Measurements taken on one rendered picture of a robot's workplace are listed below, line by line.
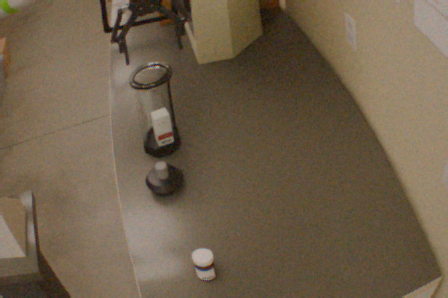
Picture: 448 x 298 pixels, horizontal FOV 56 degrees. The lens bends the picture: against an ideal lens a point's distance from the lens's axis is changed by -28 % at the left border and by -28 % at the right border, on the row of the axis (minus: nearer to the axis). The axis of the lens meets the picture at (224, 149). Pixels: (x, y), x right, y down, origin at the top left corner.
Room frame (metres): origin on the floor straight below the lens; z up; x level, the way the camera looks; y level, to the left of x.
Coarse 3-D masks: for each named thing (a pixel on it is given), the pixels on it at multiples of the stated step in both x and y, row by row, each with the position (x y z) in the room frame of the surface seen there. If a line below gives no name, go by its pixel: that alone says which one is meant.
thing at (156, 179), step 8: (160, 168) 0.92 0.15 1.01; (168, 168) 0.95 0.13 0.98; (176, 168) 0.96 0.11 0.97; (152, 176) 0.93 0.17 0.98; (160, 176) 0.92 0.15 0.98; (168, 176) 0.93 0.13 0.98; (176, 176) 0.93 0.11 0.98; (152, 184) 0.91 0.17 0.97; (160, 184) 0.90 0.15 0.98; (168, 184) 0.90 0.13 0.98; (176, 184) 0.91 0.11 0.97; (160, 192) 0.89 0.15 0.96; (168, 192) 0.89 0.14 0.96
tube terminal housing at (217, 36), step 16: (192, 0) 1.44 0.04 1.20; (208, 0) 1.45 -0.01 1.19; (224, 0) 1.45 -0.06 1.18; (240, 0) 1.52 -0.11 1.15; (256, 0) 1.60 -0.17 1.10; (192, 16) 1.45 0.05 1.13; (208, 16) 1.45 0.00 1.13; (224, 16) 1.45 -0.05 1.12; (240, 16) 1.51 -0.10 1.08; (256, 16) 1.59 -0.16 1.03; (208, 32) 1.44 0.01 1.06; (224, 32) 1.45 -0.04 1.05; (240, 32) 1.50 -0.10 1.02; (256, 32) 1.58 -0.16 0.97; (208, 48) 1.44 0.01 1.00; (224, 48) 1.45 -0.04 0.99; (240, 48) 1.49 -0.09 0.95
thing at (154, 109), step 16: (144, 64) 1.13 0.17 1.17; (160, 64) 1.12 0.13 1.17; (144, 80) 1.12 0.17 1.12; (160, 80) 1.04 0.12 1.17; (144, 96) 1.04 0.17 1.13; (160, 96) 1.04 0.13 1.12; (144, 112) 1.04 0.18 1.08; (160, 112) 1.04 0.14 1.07; (144, 128) 1.05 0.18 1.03; (160, 128) 1.04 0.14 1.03; (160, 144) 1.04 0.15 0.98
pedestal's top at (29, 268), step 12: (24, 192) 0.95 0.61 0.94; (24, 204) 0.90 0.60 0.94; (36, 216) 0.88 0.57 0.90; (36, 228) 0.82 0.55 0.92; (36, 240) 0.77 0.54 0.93; (36, 252) 0.71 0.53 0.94; (0, 264) 0.66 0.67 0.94; (12, 264) 0.66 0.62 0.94; (24, 264) 0.67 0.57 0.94; (36, 264) 0.67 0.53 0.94; (0, 276) 0.62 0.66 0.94; (12, 276) 0.62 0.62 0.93; (24, 276) 0.63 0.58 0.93; (36, 276) 0.64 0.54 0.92
